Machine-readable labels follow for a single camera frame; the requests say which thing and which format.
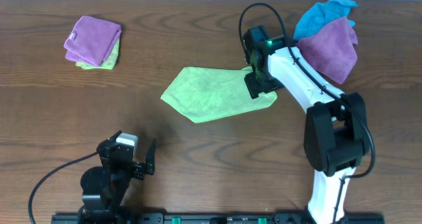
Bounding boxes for green microfiber cloth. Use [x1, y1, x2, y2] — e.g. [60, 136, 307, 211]
[161, 67, 278, 123]

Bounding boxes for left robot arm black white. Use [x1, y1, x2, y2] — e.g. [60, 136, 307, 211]
[77, 131, 156, 223]

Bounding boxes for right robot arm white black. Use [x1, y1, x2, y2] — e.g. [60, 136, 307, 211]
[241, 26, 370, 223]

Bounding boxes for crumpled blue cloth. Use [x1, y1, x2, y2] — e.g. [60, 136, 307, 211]
[293, 0, 358, 40]

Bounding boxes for crumpled purple cloth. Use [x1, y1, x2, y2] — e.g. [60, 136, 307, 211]
[297, 16, 358, 84]

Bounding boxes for folded green cloth under purple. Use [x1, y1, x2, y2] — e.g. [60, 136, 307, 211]
[75, 40, 120, 70]

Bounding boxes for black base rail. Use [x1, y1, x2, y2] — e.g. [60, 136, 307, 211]
[51, 211, 385, 224]

